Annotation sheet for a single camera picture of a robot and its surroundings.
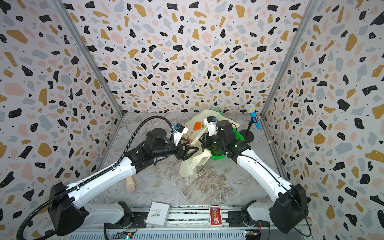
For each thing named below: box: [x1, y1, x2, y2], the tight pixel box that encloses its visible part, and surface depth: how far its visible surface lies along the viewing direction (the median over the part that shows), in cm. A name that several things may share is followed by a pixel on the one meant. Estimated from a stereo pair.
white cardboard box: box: [145, 202, 171, 227], surface depth 73 cm
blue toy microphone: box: [246, 104, 262, 130], surface depth 92 cm
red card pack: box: [208, 205, 223, 227], surface depth 76 cm
